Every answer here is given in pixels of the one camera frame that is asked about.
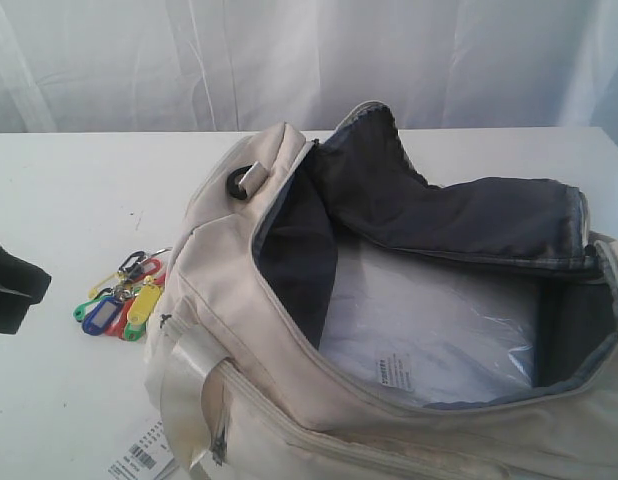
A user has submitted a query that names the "colourful key tag bunch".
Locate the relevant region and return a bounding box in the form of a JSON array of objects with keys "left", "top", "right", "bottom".
[{"left": 72, "top": 247, "right": 171, "bottom": 342}]

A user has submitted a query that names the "cream fabric duffel bag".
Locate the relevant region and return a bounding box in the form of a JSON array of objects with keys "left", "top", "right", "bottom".
[{"left": 147, "top": 102, "right": 618, "bottom": 479}]

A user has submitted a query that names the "clear plastic packaging bag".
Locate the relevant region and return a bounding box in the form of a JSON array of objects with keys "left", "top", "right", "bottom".
[{"left": 319, "top": 245, "right": 539, "bottom": 406}]

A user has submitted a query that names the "white barcode label tag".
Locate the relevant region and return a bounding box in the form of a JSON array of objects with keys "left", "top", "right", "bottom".
[{"left": 106, "top": 420, "right": 178, "bottom": 480}]

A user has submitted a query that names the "white background curtain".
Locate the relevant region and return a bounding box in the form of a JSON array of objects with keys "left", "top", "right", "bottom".
[{"left": 0, "top": 1, "right": 618, "bottom": 137}]

